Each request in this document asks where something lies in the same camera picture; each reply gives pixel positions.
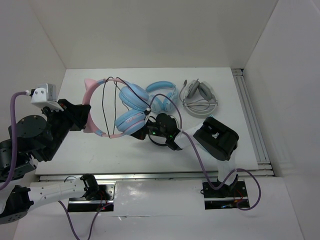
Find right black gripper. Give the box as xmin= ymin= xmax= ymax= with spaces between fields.
xmin=125 ymin=114 xmax=169 ymax=140

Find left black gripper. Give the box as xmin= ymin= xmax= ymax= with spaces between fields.
xmin=42 ymin=97 xmax=93 ymax=160

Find pink blue cat-ear headphones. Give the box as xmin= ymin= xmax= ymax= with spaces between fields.
xmin=82 ymin=77 xmax=151 ymax=139

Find black headphone audio cable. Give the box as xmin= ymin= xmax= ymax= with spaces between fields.
xmin=100 ymin=76 xmax=152 ymax=138

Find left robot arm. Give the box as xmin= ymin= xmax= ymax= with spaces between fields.
xmin=0 ymin=99 xmax=99 ymax=224

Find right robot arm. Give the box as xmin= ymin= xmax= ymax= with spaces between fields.
xmin=130 ymin=113 xmax=239 ymax=198

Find small black on-ear headphones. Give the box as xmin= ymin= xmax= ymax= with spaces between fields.
xmin=148 ymin=113 xmax=182 ymax=151

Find light blue over-ear headphones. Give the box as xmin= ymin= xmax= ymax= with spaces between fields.
xmin=145 ymin=81 xmax=179 ymax=114

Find white grey gaming headset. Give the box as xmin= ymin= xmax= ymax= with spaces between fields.
xmin=179 ymin=79 xmax=218 ymax=119

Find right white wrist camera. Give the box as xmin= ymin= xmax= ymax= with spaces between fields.
xmin=144 ymin=107 xmax=155 ymax=123

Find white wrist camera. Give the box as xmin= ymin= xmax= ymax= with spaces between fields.
xmin=30 ymin=83 xmax=59 ymax=110
xmin=144 ymin=107 xmax=155 ymax=123

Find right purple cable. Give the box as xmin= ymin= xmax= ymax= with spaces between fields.
xmin=148 ymin=93 xmax=264 ymax=212

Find purple cable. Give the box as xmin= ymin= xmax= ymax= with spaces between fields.
xmin=0 ymin=90 xmax=111 ymax=240
xmin=148 ymin=93 xmax=264 ymax=212

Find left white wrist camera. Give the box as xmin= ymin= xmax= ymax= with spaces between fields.
xmin=30 ymin=83 xmax=59 ymax=110

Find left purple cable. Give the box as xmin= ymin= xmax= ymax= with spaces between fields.
xmin=0 ymin=90 xmax=111 ymax=240

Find aluminium rail right side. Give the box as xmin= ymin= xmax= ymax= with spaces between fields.
xmin=231 ymin=68 xmax=275 ymax=177

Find aluminium rail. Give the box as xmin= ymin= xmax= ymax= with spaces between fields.
xmin=231 ymin=68 xmax=275 ymax=177
xmin=39 ymin=169 xmax=275 ymax=182

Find aluminium rail front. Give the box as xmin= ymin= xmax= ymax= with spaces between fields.
xmin=39 ymin=169 xmax=275 ymax=182

